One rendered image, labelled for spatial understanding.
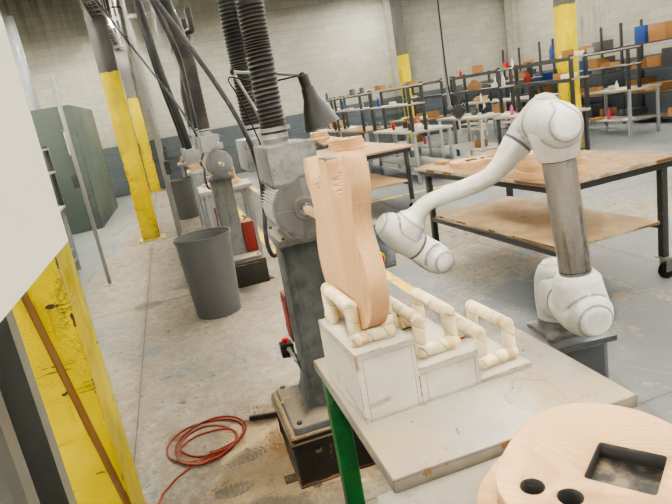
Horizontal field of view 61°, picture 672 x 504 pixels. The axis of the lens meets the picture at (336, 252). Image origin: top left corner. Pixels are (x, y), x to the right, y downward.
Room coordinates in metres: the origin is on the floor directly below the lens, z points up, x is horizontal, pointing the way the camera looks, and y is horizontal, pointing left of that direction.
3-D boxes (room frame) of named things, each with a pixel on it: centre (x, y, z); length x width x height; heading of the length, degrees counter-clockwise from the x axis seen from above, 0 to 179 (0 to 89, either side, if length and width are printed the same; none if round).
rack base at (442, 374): (1.36, -0.18, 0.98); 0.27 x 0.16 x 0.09; 18
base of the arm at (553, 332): (1.97, -0.77, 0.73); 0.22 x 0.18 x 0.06; 7
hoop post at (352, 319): (1.22, -0.01, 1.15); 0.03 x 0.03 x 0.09
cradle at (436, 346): (1.27, -0.21, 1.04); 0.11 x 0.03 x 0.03; 108
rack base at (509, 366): (1.41, -0.32, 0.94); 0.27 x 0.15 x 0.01; 18
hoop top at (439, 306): (1.37, -0.22, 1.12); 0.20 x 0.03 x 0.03; 17
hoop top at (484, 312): (1.42, -0.37, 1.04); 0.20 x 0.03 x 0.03; 17
